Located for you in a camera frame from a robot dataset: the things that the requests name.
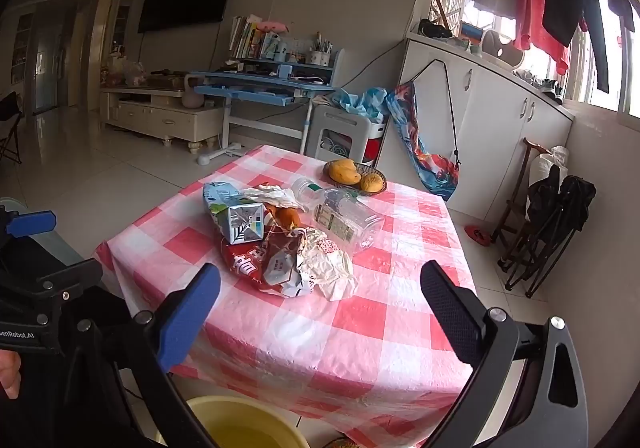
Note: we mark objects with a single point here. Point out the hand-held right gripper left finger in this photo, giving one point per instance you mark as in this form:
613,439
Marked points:
187,323

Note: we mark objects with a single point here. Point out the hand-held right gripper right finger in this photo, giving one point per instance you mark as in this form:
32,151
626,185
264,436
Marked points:
450,313

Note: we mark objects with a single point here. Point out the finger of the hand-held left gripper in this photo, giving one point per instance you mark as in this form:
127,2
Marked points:
30,223

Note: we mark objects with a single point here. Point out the red snack bag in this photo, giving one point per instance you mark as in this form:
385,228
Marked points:
245,265

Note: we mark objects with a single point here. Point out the yellow plastic bucket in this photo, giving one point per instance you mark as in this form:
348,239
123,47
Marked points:
225,410

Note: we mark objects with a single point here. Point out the blue white milk carton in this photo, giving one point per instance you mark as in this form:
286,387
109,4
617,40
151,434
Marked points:
235,223

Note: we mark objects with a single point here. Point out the white wrapper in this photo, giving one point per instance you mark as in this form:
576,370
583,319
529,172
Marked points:
330,273

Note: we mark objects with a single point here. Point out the clear plastic bottle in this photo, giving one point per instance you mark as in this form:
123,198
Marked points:
350,223

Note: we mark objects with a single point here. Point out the long orange peel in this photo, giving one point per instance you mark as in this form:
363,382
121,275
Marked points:
289,217

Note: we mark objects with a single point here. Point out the white tissue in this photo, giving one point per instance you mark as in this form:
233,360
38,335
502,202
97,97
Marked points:
280,195

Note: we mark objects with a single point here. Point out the person's left hand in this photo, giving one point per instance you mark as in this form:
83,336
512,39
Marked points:
7,373

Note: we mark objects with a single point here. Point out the pink white checked tablecloth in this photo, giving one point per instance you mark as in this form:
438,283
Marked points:
375,318

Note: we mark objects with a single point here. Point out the red slipper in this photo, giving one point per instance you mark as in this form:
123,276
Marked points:
478,235

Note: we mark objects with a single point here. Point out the black folding chair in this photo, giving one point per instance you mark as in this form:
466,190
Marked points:
560,208
10,118

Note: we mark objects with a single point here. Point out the glass fruit bowl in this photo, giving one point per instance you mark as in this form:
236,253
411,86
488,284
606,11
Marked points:
378,190

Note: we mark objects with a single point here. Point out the colourful printed bag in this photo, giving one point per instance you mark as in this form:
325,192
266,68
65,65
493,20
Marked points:
425,163

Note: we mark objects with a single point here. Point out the rough-skinned yellow fruit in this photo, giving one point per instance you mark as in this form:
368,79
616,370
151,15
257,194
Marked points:
371,181

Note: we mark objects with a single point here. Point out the cream television cabinet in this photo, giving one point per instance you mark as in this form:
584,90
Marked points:
160,118

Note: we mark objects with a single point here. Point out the large yellow mango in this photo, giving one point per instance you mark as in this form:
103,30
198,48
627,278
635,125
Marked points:
342,174

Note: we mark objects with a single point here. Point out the white stuffed sack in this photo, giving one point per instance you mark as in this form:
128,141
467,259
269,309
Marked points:
545,163

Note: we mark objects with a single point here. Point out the clear plastic bags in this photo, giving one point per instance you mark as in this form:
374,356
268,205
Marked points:
127,73

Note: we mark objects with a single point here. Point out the red box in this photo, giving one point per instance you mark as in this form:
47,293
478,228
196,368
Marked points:
372,150

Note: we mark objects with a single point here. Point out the yellow mango dark tip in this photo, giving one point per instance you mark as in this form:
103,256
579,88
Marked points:
349,163

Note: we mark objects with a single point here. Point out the white storage cabinet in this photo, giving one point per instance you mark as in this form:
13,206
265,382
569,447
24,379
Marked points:
500,128

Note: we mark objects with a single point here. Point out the pale pink kettlebell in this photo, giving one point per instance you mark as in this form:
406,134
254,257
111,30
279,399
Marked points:
192,95

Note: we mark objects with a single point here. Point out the white plastic stool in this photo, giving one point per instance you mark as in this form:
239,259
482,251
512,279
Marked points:
340,123

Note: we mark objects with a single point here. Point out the blue plastic bag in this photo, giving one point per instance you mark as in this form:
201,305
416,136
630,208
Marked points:
365,100

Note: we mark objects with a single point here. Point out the blue study desk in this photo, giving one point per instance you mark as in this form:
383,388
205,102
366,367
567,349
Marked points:
240,90

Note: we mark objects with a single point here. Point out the dark cloth heap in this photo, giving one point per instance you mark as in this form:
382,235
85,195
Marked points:
547,88

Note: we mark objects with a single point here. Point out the small blue desk box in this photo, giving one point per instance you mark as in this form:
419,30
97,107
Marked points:
285,72

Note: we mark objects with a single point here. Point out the white round appliance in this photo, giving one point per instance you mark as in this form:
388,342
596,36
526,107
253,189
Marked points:
500,48

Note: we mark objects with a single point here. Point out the teal box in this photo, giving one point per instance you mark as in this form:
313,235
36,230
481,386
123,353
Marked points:
471,31

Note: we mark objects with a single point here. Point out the row of books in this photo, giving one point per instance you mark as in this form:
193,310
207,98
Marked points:
245,38

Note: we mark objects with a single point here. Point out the black bag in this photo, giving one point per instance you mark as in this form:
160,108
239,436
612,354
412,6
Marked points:
435,29

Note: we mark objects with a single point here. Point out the white pen holder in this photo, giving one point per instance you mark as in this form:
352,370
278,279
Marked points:
318,57

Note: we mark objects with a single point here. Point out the red hanging garment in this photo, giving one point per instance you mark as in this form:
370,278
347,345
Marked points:
535,23

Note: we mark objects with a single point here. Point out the pink plush toy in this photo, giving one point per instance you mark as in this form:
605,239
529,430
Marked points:
274,25

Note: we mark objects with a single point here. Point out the barred window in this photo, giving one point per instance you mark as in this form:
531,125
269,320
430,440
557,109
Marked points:
612,43

